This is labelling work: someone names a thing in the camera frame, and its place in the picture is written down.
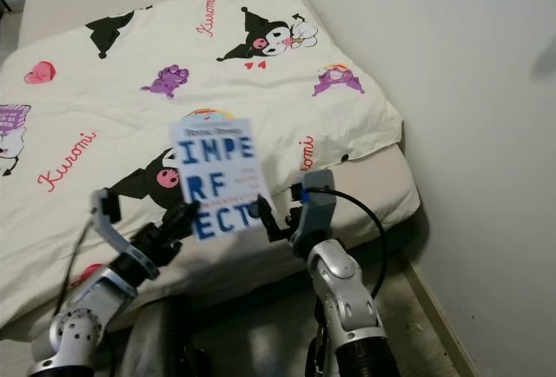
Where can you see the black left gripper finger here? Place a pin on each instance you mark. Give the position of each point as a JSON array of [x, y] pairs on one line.
[[181, 215]]

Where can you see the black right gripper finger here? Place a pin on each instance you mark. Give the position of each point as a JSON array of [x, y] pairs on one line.
[[267, 219]]

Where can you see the white book blue letters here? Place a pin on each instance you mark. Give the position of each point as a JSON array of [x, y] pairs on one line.
[[217, 181]]

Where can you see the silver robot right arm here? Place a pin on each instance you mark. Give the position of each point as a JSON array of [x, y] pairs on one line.
[[347, 299]]

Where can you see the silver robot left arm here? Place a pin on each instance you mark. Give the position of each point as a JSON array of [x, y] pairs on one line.
[[87, 329]]

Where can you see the dark robot left leg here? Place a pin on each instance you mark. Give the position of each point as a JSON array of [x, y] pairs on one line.
[[165, 351]]

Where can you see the dark robot leg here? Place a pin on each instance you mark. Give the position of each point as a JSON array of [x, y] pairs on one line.
[[317, 355], [165, 351]]

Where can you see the cream cartoon print blanket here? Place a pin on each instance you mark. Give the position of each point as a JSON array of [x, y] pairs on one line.
[[122, 116]]

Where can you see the dark robot right leg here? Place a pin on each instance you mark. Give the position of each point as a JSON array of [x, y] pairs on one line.
[[317, 355]]

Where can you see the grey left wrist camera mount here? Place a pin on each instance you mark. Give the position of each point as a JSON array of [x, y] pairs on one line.
[[113, 234]]

